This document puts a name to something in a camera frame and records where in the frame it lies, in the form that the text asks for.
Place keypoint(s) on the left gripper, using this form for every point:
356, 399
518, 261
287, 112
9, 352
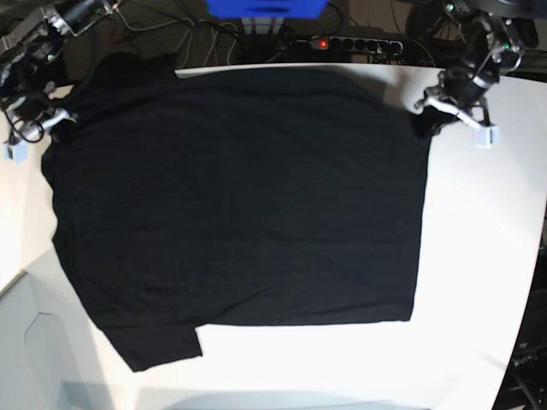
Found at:
459, 96

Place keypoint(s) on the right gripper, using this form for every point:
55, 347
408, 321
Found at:
31, 114

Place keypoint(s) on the black T-shirt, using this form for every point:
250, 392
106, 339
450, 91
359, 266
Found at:
281, 196

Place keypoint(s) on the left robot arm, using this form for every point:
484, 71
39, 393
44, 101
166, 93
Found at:
495, 36

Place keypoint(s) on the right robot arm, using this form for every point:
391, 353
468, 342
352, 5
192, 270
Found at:
34, 43

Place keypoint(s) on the black power strip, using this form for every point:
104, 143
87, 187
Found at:
366, 46

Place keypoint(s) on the blue plastic bin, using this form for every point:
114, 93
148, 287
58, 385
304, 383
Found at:
231, 9

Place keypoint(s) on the grey cabinet at lower left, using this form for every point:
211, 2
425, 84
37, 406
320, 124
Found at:
38, 366

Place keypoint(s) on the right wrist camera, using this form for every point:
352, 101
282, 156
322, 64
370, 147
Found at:
16, 153

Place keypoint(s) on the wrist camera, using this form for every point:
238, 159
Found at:
485, 137
16, 153

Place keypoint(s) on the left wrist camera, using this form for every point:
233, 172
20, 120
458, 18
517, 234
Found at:
485, 137

